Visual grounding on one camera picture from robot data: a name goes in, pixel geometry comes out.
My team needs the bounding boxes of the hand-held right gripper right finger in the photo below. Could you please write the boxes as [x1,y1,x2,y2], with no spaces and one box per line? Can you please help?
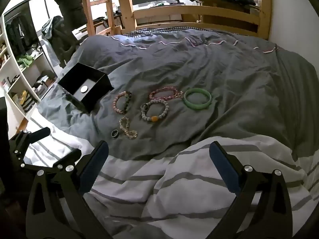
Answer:
[209,141,293,239]

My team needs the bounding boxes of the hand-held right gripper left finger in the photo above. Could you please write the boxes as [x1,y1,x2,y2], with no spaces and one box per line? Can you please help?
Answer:
[26,140,112,239]

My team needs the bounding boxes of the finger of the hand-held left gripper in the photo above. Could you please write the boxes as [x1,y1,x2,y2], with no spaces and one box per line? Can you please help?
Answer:
[9,127,51,160]
[15,149,83,170]

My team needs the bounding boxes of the clear crystal bead bracelet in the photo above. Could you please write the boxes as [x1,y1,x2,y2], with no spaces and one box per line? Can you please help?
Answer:
[119,117,138,139]

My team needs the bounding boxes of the black square box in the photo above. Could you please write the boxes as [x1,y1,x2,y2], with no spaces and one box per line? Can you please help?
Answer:
[57,63,115,114]

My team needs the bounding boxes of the pink and dark bead bracelet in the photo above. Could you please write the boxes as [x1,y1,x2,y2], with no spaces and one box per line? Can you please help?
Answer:
[113,91,133,115]

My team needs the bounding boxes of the green jade bangle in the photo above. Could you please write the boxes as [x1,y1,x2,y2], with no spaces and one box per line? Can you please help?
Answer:
[184,88,213,110]

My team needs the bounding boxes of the grey bead bracelet orange bead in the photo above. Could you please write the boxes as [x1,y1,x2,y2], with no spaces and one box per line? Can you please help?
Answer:
[141,99,168,122]

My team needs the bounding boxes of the white shelf wardrobe unit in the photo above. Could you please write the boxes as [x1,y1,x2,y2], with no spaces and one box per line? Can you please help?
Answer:
[0,12,60,120]

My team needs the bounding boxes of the white grey striped blanket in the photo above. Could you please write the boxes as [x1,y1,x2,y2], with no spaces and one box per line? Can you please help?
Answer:
[10,110,319,239]

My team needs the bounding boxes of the green cloth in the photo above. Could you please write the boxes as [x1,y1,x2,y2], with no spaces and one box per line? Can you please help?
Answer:
[17,55,34,67]

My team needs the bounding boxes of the black office chair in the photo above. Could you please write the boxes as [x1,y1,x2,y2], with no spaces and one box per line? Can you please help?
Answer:
[51,16,83,68]

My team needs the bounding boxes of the hanging dark wardrobe clothes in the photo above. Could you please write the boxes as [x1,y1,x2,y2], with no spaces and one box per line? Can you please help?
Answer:
[5,15,38,55]

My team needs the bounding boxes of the grey duvet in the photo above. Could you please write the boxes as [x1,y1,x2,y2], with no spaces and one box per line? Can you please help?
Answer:
[37,28,319,162]

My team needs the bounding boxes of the denim jacket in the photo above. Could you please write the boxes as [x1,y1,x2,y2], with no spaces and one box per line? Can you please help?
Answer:
[41,17,63,65]

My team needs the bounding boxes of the wooden ladder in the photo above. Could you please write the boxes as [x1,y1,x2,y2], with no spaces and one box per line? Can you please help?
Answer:
[83,0,117,36]

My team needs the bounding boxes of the hanging dark coat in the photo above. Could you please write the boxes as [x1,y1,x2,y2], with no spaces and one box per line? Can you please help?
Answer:
[42,0,88,28]

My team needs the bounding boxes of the checkered bed sheet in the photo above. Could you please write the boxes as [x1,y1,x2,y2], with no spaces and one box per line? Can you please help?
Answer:
[122,26,260,38]

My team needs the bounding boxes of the wooden bed frame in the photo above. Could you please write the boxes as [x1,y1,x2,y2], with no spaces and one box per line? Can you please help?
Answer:
[115,0,272,40]

